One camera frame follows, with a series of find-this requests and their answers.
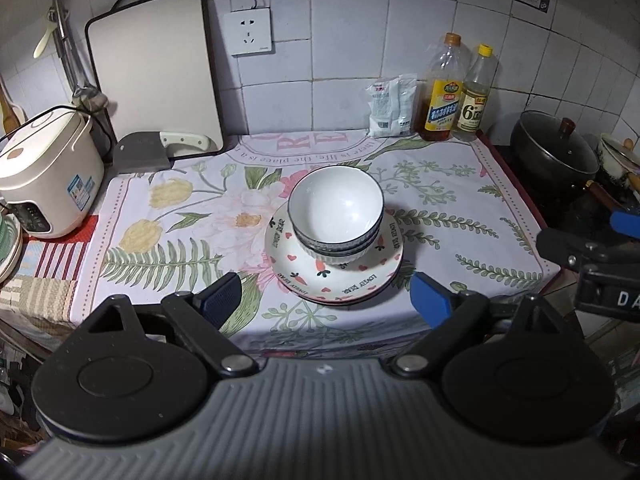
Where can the striped cloth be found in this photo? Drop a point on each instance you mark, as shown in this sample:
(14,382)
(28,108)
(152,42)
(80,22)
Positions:
(43,285)

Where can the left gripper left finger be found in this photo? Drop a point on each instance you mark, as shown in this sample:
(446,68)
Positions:
(197,320)

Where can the hanging ladle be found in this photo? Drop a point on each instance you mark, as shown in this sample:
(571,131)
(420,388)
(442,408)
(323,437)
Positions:
(84,92)

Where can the cleaver with white handle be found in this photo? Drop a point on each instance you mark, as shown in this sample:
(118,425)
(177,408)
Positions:
(147,151)

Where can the white salt bag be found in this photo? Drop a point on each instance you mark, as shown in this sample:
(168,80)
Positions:
(391,106)

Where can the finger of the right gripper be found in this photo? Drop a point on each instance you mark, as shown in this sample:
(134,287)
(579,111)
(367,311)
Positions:
(572,252)
(625,223)

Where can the white vinegar bottle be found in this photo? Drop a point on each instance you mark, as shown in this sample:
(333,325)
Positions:
(475,93)

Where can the patterned enamel pot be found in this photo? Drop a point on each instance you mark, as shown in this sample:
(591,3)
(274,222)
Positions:
(616,160)

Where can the hanging white spoon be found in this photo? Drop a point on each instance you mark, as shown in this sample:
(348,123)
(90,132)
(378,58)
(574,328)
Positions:
(51,25)

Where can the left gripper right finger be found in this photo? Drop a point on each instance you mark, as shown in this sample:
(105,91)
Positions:
(455,318)

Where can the white wall socket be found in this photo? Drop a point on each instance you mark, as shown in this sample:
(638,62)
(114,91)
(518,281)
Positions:
(248,32)

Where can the white carrot pattern plate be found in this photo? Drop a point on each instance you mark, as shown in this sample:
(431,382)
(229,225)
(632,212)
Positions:
(288,259)

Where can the white rice cooker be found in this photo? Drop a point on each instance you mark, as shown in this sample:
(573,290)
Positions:
(51,172)

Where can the green bowl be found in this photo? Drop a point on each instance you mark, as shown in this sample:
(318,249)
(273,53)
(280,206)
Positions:
(11,245)

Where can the wooden spatula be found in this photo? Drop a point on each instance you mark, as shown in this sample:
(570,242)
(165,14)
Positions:
(12,116)

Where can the white bowl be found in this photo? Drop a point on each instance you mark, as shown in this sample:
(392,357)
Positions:
(336,205)
(337,258)
(329,247)

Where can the black wok pot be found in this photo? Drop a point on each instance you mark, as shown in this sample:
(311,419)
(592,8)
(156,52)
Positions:
(555,160)

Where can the floral tablecloth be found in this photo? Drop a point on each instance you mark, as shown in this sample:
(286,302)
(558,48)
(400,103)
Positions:
(462,221)

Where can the white cutting board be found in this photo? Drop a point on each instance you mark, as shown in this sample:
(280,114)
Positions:
(153,61)

